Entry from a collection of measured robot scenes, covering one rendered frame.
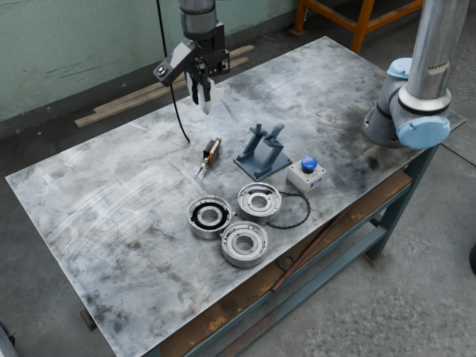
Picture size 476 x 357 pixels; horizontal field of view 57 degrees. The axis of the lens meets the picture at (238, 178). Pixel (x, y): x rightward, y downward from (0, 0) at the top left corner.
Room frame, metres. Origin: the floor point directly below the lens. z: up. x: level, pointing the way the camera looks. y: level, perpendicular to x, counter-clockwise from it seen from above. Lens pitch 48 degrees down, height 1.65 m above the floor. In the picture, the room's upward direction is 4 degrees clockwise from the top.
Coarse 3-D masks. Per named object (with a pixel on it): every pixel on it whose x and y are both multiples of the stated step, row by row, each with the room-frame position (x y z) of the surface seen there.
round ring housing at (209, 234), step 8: (200, 200) 0.65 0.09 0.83; (208, 200) 0.66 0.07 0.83; (216, 200) 0.66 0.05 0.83; (224, 200) 0.65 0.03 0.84; (192, 208) 0.63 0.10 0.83; (208, 208) 0.63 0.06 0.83; (216, 208) 0.63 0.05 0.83; (200, 216) 0.61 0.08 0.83; (208, 216) 0.63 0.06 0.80; (216, 216) 0.62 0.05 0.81; (192, 224) 0.58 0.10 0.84; (208, 224) 0.59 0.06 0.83; (216, 224) 0.59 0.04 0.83; (200, 232) 0.56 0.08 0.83; (208, 232) 0.56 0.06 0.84; (216, 232) 0.56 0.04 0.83
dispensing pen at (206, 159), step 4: (212, 140) 0.85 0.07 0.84; (216, 140) 0.88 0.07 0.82; (220, 140) 0.87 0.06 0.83; (208, 144) 0.84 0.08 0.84; (212, 144) 0.84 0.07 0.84; (208, 148) 0.82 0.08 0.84; (204, 152) 0.81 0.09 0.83; (208, 152) 0.81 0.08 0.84; (204, 156) 0.81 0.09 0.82; (208, 156) 0.81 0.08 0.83; (204, 160) 0.79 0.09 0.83; (208, 160) 0.80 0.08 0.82; (204, 164) 0.78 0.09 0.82; (200, 168) 0.77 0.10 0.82; (196, 176) 0.74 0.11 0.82
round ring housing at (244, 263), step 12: (228, 228) 0.57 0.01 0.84; (240, 228) 0.58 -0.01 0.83; (252, 228) 0.59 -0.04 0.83; (240, 240) 0.56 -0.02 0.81; (252, 240) 0.55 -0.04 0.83; (264, 240) 0.55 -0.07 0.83; (228, 252) 0.51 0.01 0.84; (240, 252) 0.52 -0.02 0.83; (252, 252) 0.52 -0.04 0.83; (264, 252) 0.51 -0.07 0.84; (240, 264) 0.49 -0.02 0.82; (252, 264) 0.49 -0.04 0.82
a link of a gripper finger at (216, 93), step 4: (212, 84) 0.83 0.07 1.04; (200, 88) 0.81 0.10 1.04; (212, 88) 0.82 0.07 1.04; (216, 88) 0.83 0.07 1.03; (200, 92) 0.81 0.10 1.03; (212, 92) 0.82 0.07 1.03; (216, 92) 0.83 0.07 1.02; (220, 92) 0.83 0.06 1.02; (224, 92) 0.84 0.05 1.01; (200, 96) 0.81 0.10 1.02; (212, 96) 0.82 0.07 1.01; (216, 96) 0.82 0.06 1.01; (220, 96) 0.83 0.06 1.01; (200, 100) 0.81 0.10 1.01; (204, 100) 0.80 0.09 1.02; (212, 100) 0.82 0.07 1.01; (216, 100) 0.82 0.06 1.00; (204, 104) 0.80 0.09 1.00; (208, 104) 0.80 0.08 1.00; (204, 108) 0.81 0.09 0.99; (208, 108) 0.81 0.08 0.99; (204, 112) 0.81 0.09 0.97; (208, 112) 0.81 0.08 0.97
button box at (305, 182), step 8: (288, 168) 0.77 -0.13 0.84; (296, 168) 0.77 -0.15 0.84; (304, 168) 0.77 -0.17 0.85; (320, 168) 0.78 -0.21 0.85; (288, 176) 0.77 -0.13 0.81; (296, 176) 0.75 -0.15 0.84; (304, 176) 0.74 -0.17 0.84; (312, 176) 0.74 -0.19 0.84; (320, 176) 0.75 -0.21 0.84; (296, 184) 0.74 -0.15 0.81; (304, 184) 0.73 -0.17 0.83; (312, 184) 0.73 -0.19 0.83; (320, 184) 0.76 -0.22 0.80; (304, 192) 0.72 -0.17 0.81
